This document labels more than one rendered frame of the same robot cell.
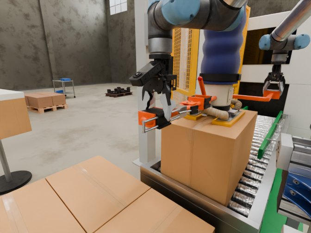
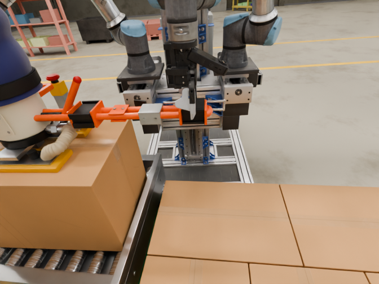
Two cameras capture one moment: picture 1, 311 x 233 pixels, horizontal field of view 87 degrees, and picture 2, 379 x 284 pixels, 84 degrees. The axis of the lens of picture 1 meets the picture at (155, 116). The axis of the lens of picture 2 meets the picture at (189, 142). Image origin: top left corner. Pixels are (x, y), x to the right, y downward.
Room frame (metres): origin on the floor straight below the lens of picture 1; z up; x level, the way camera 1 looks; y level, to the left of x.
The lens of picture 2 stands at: (0.87, 0.48, 1.40)
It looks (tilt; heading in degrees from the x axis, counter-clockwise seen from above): 37 degrees down; 238
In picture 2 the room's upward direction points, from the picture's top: 5 degrees counter-clockwise
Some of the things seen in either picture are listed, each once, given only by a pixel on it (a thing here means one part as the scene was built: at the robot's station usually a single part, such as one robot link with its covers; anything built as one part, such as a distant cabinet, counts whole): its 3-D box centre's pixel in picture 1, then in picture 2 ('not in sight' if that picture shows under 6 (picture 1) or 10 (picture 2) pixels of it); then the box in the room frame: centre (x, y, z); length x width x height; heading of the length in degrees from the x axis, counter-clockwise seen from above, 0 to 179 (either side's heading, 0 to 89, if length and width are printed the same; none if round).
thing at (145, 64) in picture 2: not in sight; (140, 60); (0.44, -0.62, 1.09); 0.15 x 0.15 x 0.10
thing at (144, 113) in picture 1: (153, 117); (193, 112); (0.55, 0.00, 1.08); 0.08 x 0.07 x 0.05; 141
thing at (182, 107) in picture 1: (176, 111); (151, 114); (0.65, -0.08, 1.07); 0.07 x 0.07 x 0.04; 51
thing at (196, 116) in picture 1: (200, 109); (15, 156); (1.07, -0.31, 0.97); 0.34 x 0.10 x 0.05; 141
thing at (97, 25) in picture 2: not in sight; (98, 29); (-1.13, -7.67, 0.35); 1.02 x 0.83 x 0.69; 145
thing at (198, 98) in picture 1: (199, 101); (88, 114); (0.81, -0.22, 1.08); 0.10 x 0.08 x 0.06; 51
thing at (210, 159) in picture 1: (211, 144); (61, 181); (1.00, -0.38, 0.75); 0.60 x 0.40 x 0.40; 141
